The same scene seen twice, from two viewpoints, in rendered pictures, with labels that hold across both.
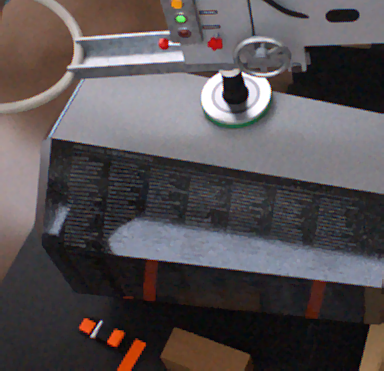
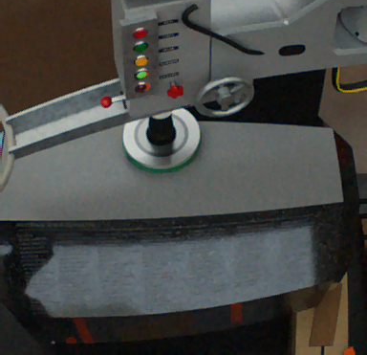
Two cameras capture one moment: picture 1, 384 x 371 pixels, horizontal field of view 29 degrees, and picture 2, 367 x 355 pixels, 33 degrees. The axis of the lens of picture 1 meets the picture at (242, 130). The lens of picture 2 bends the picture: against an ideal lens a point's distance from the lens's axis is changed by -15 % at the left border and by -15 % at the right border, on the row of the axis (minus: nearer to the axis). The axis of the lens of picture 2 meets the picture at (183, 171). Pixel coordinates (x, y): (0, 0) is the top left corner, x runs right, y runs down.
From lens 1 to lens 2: 65 cm
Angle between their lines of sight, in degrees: 17
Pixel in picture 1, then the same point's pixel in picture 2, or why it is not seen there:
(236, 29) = (194, 73)
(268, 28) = (225, 67)
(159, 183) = (107, 247)
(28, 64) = not seen: outside the picture
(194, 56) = (143, 107)
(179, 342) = not seen: outside the picture
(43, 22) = not seen: outside the picture
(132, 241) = (94, 304)
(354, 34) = (299, 64)
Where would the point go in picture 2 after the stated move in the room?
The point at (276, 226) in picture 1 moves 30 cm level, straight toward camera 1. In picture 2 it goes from (241, 260) to (283, 334)
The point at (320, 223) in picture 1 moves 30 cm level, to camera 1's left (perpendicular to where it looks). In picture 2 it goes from (282, 246) to (191, 293)
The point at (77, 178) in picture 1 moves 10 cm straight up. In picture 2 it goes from (27, 255) to (20, 241)
